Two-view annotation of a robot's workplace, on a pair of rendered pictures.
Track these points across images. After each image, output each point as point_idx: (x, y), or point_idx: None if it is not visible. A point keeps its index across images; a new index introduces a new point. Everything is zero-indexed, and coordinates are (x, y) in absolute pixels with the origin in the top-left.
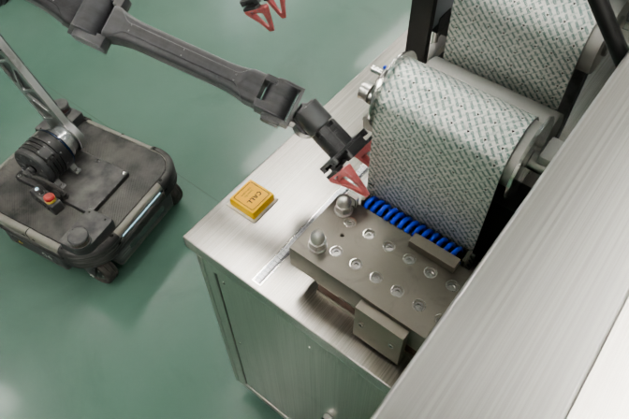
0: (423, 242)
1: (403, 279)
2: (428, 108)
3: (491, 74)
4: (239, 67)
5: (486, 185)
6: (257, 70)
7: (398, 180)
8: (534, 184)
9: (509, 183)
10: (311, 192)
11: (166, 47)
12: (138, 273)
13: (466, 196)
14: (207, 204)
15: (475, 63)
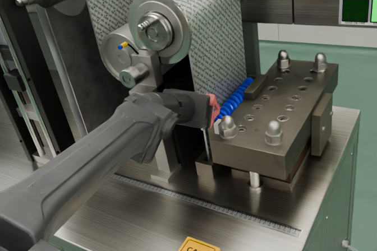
0: (251, 87)
1: (284, 97)
2: None
3: (125, 22)
4: (116, 114)
5: (237, 9)
6: (120, 105)
7: (211, 79)
8: None
9: None
10: (174, 215)
11: (83, 159)
12: None
13: (235, 33)
14: None
15: (115, 23)
